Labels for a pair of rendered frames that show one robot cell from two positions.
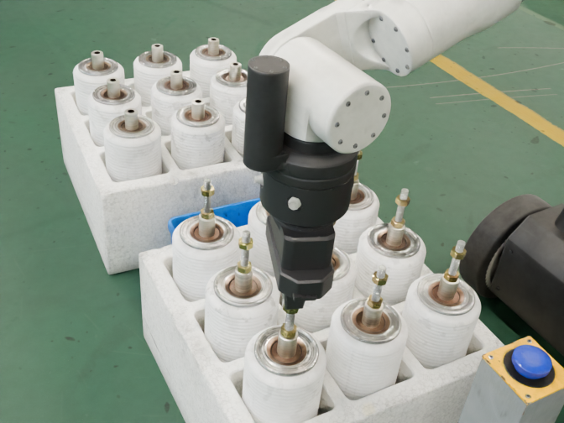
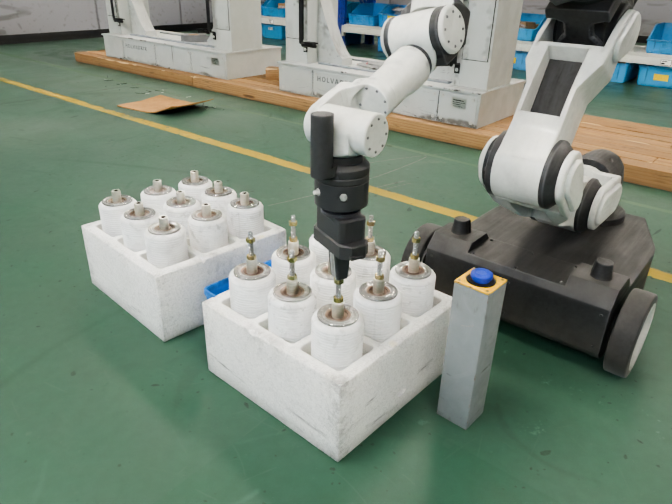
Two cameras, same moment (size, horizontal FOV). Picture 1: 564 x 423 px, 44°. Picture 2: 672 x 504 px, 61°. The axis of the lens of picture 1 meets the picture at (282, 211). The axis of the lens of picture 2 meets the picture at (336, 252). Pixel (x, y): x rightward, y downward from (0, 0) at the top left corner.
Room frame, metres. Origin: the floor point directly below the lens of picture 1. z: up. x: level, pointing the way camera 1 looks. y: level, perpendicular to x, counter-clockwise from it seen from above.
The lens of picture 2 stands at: (-0.27, 0.24, 0.81)
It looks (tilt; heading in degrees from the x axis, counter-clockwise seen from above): 27 degrees down; 342
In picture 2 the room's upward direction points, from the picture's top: 2 degrees clockwise
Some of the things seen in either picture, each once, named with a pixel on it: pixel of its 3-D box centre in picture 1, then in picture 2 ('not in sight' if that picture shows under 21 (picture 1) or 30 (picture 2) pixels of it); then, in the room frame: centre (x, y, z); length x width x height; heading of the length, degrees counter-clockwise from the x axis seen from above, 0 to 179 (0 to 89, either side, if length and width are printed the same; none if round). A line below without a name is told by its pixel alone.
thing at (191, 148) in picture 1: (197, 159); (209, 247); (1.07, 0.16, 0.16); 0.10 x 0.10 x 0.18
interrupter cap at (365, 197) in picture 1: (349, 195); not in sight; (0.88, -0.10, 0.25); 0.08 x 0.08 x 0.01
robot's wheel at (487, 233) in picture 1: (510, 247); (426, 259); (0.98, -0.41, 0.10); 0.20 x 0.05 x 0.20; 124
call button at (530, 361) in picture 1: (530, 363); (481, 277); (0.51, -0.28, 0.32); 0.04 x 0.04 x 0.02
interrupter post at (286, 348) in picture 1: (287, 342); (338, 309); (0.55, -0.02, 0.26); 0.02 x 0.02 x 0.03
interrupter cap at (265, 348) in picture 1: (286, 350); (337, 315); (0.55, -0.02, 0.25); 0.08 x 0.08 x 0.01
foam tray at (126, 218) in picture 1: (177, 158); (187, 256); (1.18, 0.22, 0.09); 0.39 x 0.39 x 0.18; 29
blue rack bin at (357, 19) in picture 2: not in sight; (373, 14); (6.26, -2.19, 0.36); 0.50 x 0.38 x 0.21; 124
